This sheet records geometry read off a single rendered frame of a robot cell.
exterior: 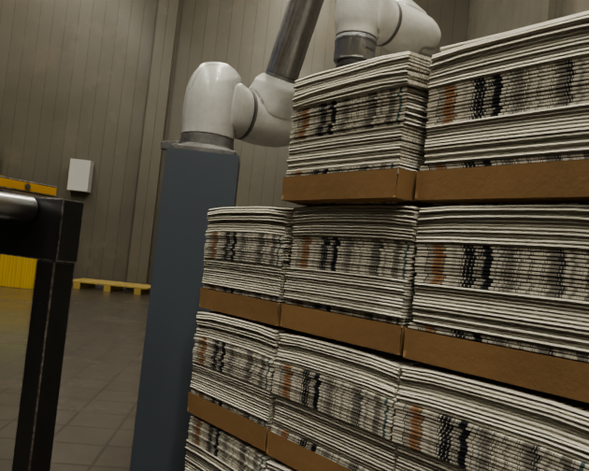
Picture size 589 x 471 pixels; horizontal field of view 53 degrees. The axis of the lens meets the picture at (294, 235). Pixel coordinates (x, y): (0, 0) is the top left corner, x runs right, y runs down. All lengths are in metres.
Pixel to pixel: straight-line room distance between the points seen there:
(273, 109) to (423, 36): 0.55
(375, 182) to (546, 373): 0.36
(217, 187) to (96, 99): 8.58
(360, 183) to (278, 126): 0.90
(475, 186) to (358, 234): 0.22
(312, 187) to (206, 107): 0.73
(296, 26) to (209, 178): 0.52
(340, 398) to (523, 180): 0.44
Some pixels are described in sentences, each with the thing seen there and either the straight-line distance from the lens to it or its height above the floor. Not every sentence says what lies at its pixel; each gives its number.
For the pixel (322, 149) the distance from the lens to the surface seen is 1.03.
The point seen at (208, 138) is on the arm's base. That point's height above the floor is 1.04.
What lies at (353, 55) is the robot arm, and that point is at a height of 1.17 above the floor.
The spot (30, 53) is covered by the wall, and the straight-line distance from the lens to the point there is 10.63.
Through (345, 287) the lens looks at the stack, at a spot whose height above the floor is 0.69.
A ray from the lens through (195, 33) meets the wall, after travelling 10.25.
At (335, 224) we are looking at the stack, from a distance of 1.00.
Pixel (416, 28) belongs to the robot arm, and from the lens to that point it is 1.41.
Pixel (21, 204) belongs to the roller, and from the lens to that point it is 1.23.
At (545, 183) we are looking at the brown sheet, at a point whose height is 0.85.
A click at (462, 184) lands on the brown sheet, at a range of 0.84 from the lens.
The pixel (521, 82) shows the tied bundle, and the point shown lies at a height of 0.99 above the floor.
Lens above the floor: 0.73
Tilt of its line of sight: 2 degrees up
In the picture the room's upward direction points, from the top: 6 degrees clockwise
